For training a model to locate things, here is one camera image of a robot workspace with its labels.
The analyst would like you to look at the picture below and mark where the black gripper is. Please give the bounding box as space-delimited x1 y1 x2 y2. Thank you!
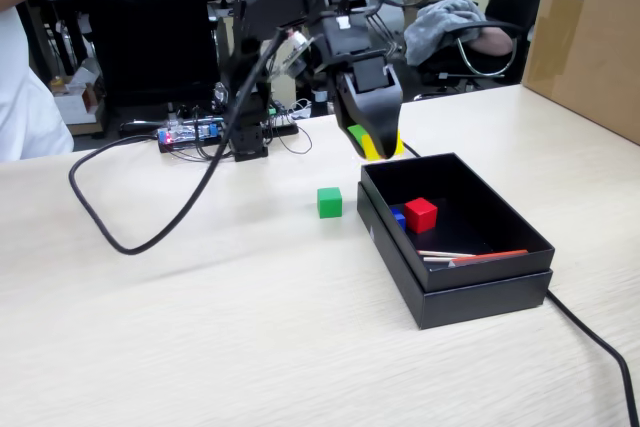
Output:
319 11 404 161

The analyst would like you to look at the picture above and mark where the yellow wooden cube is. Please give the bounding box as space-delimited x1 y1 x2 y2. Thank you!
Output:
360 131 405 162

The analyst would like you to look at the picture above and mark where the green wooden cube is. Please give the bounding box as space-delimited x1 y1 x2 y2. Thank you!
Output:
316 186 344 220

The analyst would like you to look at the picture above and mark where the black cardboard box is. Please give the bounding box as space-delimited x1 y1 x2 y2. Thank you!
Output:
359 151 556 293

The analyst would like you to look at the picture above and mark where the black open box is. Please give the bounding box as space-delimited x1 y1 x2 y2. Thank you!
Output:
356 181 554 331

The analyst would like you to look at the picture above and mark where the large brown cardboard box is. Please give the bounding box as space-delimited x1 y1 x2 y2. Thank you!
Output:
521 0 640 146

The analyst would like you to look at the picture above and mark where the small white cardboard box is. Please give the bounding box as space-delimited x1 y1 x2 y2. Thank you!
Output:
52 81 101 126

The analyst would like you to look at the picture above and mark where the red wooden cube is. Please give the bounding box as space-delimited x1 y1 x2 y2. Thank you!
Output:
403 197 439 235

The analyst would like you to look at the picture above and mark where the grey blanket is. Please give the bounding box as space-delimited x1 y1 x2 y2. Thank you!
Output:
403 0 489 67

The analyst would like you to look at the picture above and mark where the chrome-armed office chair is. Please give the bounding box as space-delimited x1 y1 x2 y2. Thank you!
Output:
412 0 531 101

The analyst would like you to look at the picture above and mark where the pink cushion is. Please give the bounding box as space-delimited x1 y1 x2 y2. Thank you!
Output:
472 26 515 57

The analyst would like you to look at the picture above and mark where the red pencil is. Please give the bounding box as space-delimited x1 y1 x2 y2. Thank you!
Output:
449 248 530 268

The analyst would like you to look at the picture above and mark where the robot controller board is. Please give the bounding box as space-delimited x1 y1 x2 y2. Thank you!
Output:
157 116 301 154

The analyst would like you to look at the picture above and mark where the black oval device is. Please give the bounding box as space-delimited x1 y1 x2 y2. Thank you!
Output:
118 119 160 137

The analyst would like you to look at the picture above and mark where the black mesh office chair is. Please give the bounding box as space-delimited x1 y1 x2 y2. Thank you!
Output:
73 0 219 108

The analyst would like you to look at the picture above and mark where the person's white shirt torso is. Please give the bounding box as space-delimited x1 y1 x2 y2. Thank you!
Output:
0 6 75 163

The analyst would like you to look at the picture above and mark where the thick black camera cable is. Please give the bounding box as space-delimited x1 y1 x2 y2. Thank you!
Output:
68 26 291 256

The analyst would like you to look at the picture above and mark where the black power cable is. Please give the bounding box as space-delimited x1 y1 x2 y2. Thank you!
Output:
399 141 640 427

